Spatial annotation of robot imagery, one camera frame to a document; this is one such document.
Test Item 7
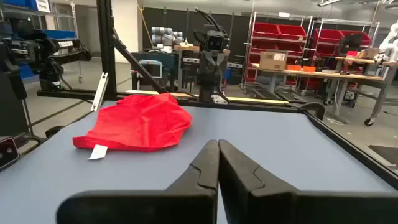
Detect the red cloth towel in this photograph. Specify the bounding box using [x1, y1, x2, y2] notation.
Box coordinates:
[72, 92, 194, 161]

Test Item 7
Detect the white sign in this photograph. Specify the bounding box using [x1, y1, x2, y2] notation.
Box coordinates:
[35, 0, 52, 14]

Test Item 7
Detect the red plastic bin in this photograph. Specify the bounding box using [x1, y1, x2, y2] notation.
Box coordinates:
[340, 30, 373, 47]
[277, 24, 308, 40]
[315, 45, 341, 57]
[253, 22, 281, 39]
[250, 40, 304, 57]
[313, 28, 345, 44]

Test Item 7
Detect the black table-level camera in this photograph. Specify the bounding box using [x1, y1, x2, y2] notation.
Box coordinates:
[0, 136, 20, 172]

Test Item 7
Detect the dark teal cabinet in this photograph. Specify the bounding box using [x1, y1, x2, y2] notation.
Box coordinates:
[130, 51, 177, 91]

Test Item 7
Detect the silver wire shelf rack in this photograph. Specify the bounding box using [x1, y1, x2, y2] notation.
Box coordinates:
[306, 17, 381, 103]
[242, 11, 313, 94]

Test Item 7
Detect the white robot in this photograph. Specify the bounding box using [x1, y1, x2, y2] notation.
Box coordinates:
[378, 21, 398, 62]

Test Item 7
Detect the cardboard box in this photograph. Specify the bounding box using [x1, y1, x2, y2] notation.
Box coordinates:
[259, 50, 289, 72]

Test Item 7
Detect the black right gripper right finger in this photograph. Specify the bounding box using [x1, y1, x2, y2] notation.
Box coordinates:
[218, 139, 398, 224]

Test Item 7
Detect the wooden table edge board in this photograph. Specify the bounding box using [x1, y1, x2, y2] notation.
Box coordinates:
[126, 89, 290, 105]

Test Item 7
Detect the blue storage bin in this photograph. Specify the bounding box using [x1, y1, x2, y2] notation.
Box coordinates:
[2, 0, 38, 10]
[43, 29, 76, 40]

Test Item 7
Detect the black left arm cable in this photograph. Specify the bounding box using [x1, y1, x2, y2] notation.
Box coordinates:
[192, 6, 231, 47]

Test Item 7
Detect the wooden workbench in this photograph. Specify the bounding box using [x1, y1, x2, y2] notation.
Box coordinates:
[250, 63, 398, 127]

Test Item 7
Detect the black drawer unit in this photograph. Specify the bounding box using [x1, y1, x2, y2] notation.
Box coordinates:
[178, 49, 200, 91]

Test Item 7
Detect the black aluminium table frame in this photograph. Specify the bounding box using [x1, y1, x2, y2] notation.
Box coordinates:
[36, 0, 398, 187]

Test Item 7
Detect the grey teach pendant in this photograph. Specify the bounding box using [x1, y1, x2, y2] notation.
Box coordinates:
[138, 59, 164, 80]

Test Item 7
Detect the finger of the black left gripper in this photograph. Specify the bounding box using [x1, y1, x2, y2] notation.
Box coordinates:
[215, 52, 226, 77]
[203, 52, 216, 77]

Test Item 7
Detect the white metal bracket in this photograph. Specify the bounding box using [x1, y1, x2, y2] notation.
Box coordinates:
[90, 72, 109, 112]

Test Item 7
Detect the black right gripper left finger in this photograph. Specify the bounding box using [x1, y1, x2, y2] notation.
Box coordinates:
[55, 139, 220, 224]

